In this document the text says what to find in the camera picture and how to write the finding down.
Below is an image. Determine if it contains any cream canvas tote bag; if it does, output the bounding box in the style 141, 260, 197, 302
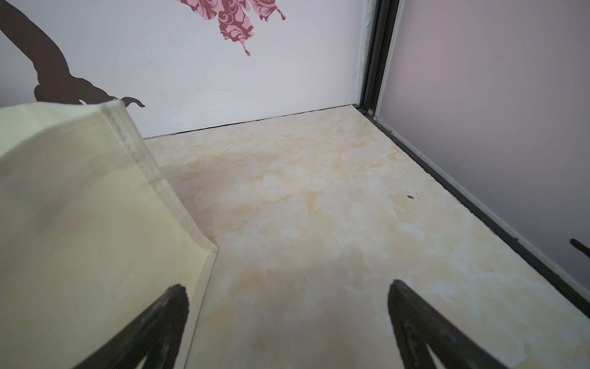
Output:
1, 101, 218, 368

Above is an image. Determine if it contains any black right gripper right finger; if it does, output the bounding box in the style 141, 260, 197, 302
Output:
387, 280, 505, 368

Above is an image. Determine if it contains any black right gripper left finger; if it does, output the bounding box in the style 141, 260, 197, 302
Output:
76, 284, 189, 368

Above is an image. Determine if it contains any black corner frame post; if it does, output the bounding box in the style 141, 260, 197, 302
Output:
358, 0, 401, 117

